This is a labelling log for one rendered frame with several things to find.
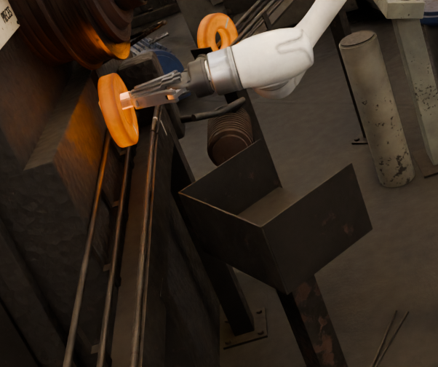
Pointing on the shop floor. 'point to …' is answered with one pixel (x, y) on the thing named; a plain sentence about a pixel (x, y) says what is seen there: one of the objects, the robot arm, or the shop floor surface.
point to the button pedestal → (422, 88)
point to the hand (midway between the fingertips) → (116, 103)
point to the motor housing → (228, 135)
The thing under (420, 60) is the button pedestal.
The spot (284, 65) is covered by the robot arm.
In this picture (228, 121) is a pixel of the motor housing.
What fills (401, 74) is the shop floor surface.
